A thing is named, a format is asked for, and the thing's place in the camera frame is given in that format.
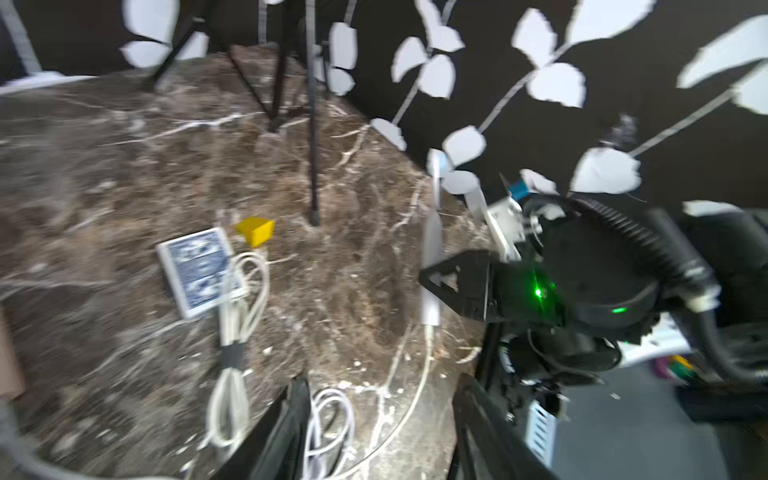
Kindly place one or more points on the pink wall charger cube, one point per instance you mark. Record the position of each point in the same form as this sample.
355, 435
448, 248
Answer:
12, 379

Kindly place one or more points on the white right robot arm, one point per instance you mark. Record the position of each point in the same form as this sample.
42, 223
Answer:
714, 289

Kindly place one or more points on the yellow block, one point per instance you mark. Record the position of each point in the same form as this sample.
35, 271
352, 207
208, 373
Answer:
256, 231

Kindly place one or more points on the white electric toothbrush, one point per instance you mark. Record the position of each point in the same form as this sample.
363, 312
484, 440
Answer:
432, 248

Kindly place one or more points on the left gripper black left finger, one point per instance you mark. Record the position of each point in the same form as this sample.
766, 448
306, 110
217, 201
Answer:
274, 449

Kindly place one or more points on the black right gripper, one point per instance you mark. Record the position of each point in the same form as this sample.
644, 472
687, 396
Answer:
594, 272

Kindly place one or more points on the blue playing card box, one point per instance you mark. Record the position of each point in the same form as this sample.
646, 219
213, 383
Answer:
195, 265

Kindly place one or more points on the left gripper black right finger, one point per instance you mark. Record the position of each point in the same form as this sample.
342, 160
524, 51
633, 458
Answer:
486, 445

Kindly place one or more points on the black front rail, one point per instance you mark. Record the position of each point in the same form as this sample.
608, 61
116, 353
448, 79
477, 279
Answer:
510, 408

